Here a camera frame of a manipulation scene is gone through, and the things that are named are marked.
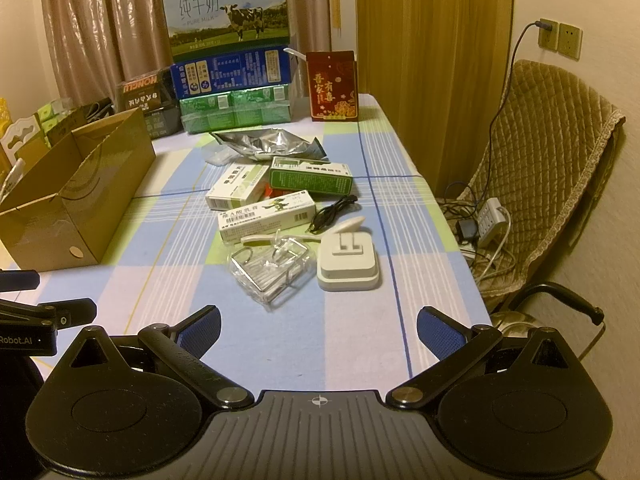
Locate clear acrylic holder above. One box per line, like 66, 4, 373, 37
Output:
228, 237, 316, 310

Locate white square charger box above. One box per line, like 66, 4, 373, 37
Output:
317, 231, 380, 292

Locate white green medicine box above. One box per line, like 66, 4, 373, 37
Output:
205, 162, 270, 211

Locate red candy packet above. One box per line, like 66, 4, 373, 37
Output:
264, 184, 286, 200

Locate long white ointment box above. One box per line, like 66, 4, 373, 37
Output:
218, 190, 317, 244

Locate black cable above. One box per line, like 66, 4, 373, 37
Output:
305, 193, 359, 234

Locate green spray medicine box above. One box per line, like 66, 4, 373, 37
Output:
269, 156, 354, 195

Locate silver foil tea bag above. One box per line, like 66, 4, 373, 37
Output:
212, 128, 328, 162

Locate clear plastic lid tray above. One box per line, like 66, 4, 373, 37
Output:
201, 142, 239, 166

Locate open brown cardboard box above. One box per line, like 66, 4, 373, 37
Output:
1, 108, 155, 272

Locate white power strip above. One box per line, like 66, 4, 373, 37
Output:
476, 197, 506, 248

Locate plaid tablecloth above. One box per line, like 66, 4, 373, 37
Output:
17, 94, 488, 392

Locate green tissue packs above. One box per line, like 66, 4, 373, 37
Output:
36, 98, 74, 133

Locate green shrink-wrapped drink pack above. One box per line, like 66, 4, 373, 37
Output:
179, 84, 291, 133

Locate black Honglu food package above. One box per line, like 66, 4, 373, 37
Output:
117, 67, 181, 139

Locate quilted brown chair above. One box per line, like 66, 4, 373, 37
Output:
459, 60, 626, 304

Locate blue milk carton box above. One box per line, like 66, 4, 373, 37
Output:
170, 47, 292, 100

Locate beige window curtain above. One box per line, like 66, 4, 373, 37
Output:
41, 0, 331, 104

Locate red gift box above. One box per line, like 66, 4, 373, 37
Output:
306, 51, 359, 122

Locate wooden wardrobe door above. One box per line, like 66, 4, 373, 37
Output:
357, 0, 513, 197

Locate pure milk carton box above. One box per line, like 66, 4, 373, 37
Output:
163, 0, 291, 62

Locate black power cord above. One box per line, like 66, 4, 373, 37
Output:
439, 19, 554, 261

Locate wall power socket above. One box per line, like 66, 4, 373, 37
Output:
536, 18, 584, 61

